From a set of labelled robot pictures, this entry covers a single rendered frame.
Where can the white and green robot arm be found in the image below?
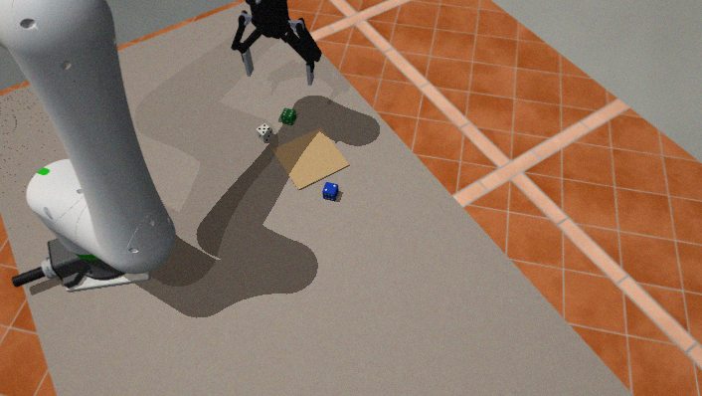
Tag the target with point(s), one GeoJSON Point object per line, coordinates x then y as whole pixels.
{"type": "Point", "coordinates": [67, 51]}

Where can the tan square mat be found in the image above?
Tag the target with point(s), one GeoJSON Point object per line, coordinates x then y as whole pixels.
{"type": "Point", "coordinates": [310, 158]}

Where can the blue die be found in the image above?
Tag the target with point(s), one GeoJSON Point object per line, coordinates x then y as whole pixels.
{"type": "Point", "coordinates": [330, 191]}

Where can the green die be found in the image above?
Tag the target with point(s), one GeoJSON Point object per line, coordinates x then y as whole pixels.
{"type": "Point", "coordinates": [288, 116]}

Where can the white die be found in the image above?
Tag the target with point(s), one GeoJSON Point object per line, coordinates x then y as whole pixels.
{"type": "Point", "coordinates": [264, 132]}

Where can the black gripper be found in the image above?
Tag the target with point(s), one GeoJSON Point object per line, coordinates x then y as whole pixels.
{"type": "Point", "coordinates": [274, 23]}

